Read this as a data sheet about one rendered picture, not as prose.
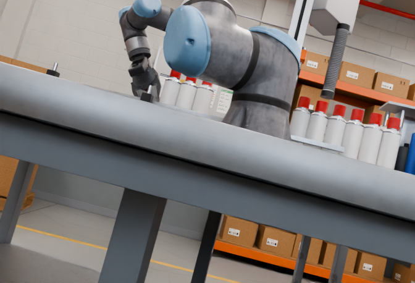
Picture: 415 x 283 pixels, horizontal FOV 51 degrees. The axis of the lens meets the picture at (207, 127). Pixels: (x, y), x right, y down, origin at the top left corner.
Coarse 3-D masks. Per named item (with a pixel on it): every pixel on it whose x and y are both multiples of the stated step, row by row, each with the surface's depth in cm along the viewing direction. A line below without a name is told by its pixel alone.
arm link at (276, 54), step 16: (256, 32) 83; (272, 32) 81; (256, 48) 78; (272, 48) 80; (288, 48) 81; (256, 64) 78; (272, 64) 80; (288, 64) 81; (240, 80) 79; (256, 80) 80; (272, 80) 80; (288, 80) 81; (272, 96) 80; (288, 96) 82
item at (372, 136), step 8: (376, 120) 125; (368, 128) 124; (376, 128) 123; (368, 136) 124; (376, 136) 123; (368, 144) 123; (376, 144) 123; (360, 152) 125; (368, 152) 123; (376, 152) 123; (360, 160) 124; (368, 160) 122; (376, 160) 124
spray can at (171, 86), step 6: (174, 72) 134; (168, 78) 134; (174, 78) 133; (168, 84) 133; (174, 84) 133; (180, 84) 134; (162, 90) 134; (168, 90) 132; (174, 90) 133; (162, 96) 133; (168, 96) 132; (174, 96) 133; (162, 102) 132; (168, 102) 132; (174, 102) 133
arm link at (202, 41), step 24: (192, 0) 79; (216, 0) 79; (168, 24) 81; (192, 24) 73; (216, 24) 76; (168, 48) 79; (192, 48) 73; (216, 48) 75; (240, 48) 77; (192, 72) 77; (216, 72) 77; (240, 72) 78
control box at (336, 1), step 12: (324, 0) 115; (336, 0) 118; (348, 0) 123; (312, 12) 119; (324, 12) 117; (336, 12) 119; (348, 12) 124; (312, 24) 126; (324, 24) 124; (336, 24) 122; (348, 24) 124
